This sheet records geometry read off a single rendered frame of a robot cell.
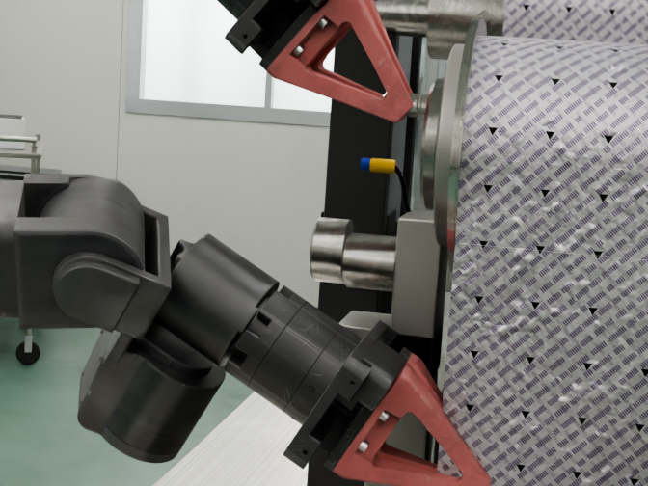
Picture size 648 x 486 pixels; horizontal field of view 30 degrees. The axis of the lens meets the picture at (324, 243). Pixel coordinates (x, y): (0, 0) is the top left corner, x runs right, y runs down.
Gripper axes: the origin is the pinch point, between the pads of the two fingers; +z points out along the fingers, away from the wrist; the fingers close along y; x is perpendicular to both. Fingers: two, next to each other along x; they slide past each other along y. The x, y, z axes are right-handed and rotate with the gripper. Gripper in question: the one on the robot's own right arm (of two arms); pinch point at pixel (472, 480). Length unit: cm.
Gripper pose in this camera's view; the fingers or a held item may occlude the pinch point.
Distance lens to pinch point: 66.9
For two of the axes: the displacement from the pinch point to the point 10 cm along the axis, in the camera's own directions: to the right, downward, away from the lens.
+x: 5.3, -8.2, -2.2
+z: 8.2, 5.6, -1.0
